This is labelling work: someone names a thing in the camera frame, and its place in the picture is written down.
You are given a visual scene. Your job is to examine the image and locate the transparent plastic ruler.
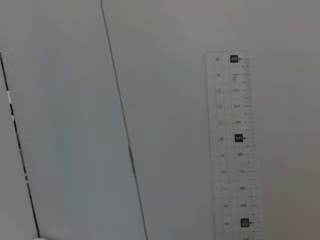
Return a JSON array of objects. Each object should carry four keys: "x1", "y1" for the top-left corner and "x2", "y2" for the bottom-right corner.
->
[{"x1": 203, "y1": 51, "x2": 265, "y2": 240}]

